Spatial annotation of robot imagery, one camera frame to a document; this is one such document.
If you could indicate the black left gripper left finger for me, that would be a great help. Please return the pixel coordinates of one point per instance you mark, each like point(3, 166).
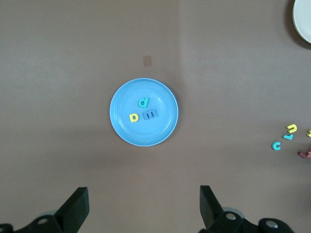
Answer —
point(73, 208)

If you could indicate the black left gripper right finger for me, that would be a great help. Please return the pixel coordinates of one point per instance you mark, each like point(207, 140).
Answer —
point(211, 211)

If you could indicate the yellow letter a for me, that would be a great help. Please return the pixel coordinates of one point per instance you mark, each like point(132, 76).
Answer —
point(133, 114)

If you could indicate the blue letter m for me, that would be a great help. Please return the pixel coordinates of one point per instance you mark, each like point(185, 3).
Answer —
point(150, 114)

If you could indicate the teal letter d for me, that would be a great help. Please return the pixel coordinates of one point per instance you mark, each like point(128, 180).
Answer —
point(146, 100)

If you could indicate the teal letter c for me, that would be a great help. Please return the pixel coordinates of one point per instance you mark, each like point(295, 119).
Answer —
point(272, 145)

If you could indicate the blue plate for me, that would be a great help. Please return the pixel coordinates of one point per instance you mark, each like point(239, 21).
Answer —
point(158, 131)

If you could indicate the teal letter l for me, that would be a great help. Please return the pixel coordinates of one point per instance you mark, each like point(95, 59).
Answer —
point(288, 137)

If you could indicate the red letter f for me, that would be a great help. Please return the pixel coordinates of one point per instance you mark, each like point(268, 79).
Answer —
point(303, 154)

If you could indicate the yellow letter u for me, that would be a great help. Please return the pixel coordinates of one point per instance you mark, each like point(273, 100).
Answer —
point(296, 128)

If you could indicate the yellow letter s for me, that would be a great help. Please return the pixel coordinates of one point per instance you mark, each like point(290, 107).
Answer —
point(309, 133)

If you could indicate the brown tape patch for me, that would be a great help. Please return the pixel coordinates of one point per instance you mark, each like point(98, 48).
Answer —
point(147, 61)

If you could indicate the beige plate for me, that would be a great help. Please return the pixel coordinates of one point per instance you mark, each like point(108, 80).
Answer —
point(305, 19)

